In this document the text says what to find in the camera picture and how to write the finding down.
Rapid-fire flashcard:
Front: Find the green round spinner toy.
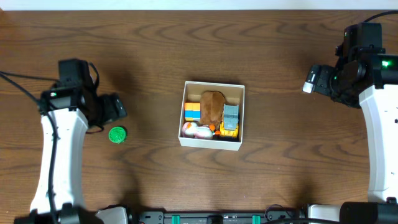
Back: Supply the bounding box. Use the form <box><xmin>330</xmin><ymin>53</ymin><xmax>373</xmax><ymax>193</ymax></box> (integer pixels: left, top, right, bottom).
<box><xmin>108</xmin><ymin>126</ymin><xmax>127</xmax><ymax>144</ymax></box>

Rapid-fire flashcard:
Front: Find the multicoloured puzzle cube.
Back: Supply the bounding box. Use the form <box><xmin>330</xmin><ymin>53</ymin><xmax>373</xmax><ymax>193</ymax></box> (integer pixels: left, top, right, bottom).
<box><xmin>184</xmin><ymin>103</ymin><xmax>201</xmax><ymax>121</ymax></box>

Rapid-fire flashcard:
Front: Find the pink duck figurine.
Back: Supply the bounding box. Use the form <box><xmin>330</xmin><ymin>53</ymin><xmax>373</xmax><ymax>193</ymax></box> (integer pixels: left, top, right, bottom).
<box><xmin>182</xmin><ymin>122</ymin><xmax>217</xmax><ymax>140</ymax></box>

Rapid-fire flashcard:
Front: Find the brown plush toy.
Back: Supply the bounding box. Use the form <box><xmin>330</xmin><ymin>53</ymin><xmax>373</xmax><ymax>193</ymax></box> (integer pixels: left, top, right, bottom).
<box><xmin>200</xmin><ymin>91</ymin><xmax>226</xmax><ymax>128</ymax></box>

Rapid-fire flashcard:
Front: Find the white cardboard box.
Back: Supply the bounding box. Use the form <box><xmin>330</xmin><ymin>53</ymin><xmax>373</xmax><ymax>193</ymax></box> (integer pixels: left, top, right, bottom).
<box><xmin>178</xmin><ymin>81</ymin><xmax>245</xmax><ymax>151</ymax></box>

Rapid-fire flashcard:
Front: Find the yellow grey toy truck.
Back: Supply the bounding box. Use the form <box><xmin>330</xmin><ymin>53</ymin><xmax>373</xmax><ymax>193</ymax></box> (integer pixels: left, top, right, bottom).
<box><xmin>220</xmin><ymin>105</ymin><xmax>239</xmax><ymax>138</ymax></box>

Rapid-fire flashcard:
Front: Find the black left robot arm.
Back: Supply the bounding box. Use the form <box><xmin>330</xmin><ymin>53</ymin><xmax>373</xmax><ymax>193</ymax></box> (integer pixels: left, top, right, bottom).
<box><xmin>14</xmin><ymin>58</ymin><xmax>132</xmax><ymax>224</ymax></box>

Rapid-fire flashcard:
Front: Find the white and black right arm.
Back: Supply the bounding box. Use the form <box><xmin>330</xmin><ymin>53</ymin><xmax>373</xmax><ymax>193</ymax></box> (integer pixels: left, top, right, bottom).
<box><xmin>303</xmin><ymin>22</ymin><xmax>397</xmax><ymax>223</ymax></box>

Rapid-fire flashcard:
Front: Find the black mounting rail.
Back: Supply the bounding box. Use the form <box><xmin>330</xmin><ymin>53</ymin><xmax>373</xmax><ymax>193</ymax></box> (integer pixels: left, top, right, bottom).
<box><xmin>127</xmin><ymin>205</ymin><xmax>307</xmax><ymax>224</ymax></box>

